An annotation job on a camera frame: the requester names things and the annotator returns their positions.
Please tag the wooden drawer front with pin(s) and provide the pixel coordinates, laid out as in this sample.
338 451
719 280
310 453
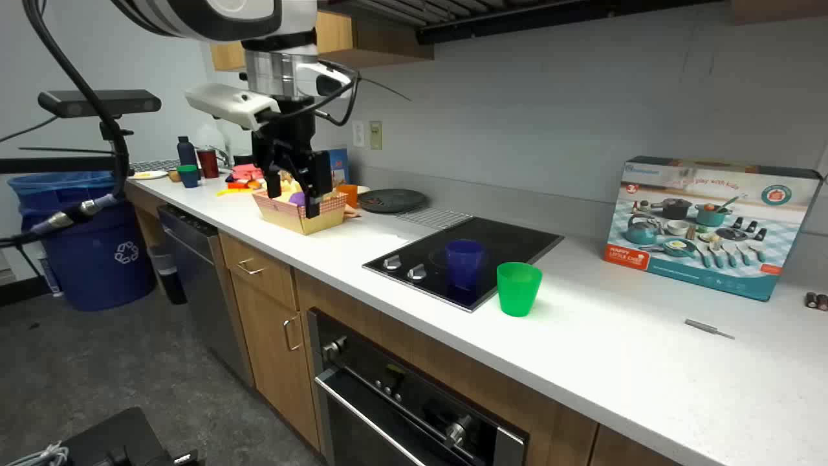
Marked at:
260 271

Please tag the stainless steel dishwasher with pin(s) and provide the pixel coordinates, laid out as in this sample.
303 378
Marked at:
204 294

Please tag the green plastic cup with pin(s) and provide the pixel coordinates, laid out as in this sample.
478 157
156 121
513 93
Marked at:
520 288

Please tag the blue recycling bin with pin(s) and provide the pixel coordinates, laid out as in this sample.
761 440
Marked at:
95 260

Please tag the black built-in oven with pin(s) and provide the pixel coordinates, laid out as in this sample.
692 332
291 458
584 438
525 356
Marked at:
390 416

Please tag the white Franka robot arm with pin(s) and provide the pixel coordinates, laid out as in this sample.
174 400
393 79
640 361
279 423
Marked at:
260 16

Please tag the wooden cabinet door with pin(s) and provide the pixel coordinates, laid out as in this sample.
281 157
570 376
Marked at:
275 363

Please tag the wooden tray with toys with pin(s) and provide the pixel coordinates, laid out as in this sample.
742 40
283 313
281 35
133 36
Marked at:
298 220

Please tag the silver cooktop knob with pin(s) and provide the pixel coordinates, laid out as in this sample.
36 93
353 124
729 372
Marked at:
419 273
393 263

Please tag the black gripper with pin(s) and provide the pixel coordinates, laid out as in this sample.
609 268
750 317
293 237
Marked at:
291 137

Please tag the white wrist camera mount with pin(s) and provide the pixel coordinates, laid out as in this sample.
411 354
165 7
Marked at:
230 102

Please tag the black equipment table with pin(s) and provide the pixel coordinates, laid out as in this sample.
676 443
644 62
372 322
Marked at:
121 440

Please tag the dark red jar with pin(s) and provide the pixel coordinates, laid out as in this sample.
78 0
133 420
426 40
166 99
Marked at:
208 165

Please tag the blue bottle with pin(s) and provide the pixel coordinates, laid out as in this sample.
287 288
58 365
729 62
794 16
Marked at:
184 152

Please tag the black range hood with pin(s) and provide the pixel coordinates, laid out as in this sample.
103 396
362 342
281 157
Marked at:
520 14

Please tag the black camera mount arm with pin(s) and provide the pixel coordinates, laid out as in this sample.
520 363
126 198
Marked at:
117 157

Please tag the toy cookware cardboard box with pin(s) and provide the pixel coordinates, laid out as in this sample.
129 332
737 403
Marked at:
715 233

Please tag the black stereo camera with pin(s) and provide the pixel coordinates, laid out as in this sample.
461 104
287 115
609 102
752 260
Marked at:
99 102

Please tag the wooden upper cabinet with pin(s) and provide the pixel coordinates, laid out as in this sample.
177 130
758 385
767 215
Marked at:
778 8
380 42

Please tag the dark round plate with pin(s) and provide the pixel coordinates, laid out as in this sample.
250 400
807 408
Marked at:
395 201

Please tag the blue plastic cup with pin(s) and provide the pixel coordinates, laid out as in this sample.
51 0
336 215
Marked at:
464 263

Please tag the colourful toy pile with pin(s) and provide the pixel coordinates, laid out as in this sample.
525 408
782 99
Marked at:
245 180

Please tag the black glass cooktop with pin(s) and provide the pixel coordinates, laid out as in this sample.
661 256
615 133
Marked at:
500 241

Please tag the wall power outlet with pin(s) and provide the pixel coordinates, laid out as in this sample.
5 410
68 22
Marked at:
377 135

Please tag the orange cup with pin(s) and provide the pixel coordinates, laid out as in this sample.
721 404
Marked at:
349 194

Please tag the small dark object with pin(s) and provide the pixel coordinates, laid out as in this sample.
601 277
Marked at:
817 302

